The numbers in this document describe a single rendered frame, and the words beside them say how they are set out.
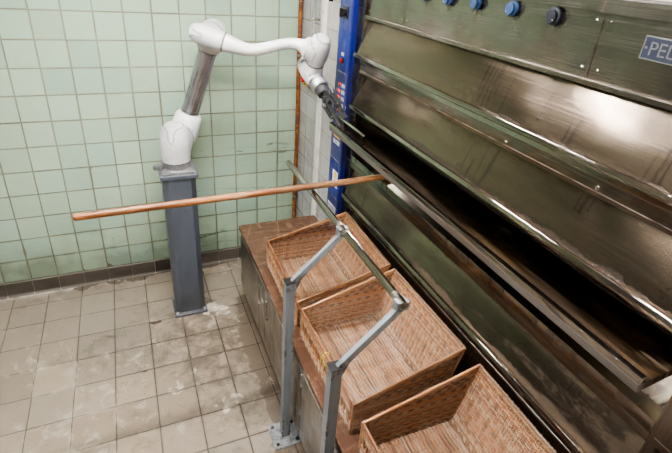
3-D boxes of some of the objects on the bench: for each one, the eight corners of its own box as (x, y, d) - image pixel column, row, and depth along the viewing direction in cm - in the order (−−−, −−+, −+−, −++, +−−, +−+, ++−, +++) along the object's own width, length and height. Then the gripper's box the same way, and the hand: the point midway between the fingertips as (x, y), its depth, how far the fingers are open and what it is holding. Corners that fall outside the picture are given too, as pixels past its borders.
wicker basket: (343, 250, 284) (347, 210, 272) (386, 309, 238) (393, 264, 226) (264, 263, 267) (265, 220, 254) (294, 329, 221) (296, 282, 208)
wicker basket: (388, 311, 237) (395, 266, 225) (456, 398, 192) (469, 348, 179) (297, 334, 218) (299, 286, 206) (348, 436, 173) (355, 383, 161)
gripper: (332, 74, 243) (355, 108, 235) (321, 99, 257) (343, 132, 249) (320, 76, 239) (343, 111, 231) (310, 102, 253) (331, 135, 246)
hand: (340, 117), depth 241 cm, fingers closed on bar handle, 5 cm apart
